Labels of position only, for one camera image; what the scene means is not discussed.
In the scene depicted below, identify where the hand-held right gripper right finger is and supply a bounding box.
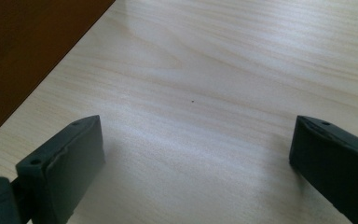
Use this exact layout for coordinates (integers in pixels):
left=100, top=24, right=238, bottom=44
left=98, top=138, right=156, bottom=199
left=288, top=115, right=358, bottom=224

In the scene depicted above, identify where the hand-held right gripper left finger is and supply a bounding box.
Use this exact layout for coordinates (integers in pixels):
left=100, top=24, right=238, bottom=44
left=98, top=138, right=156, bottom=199
left=15, top=114, right=106, bottom=224

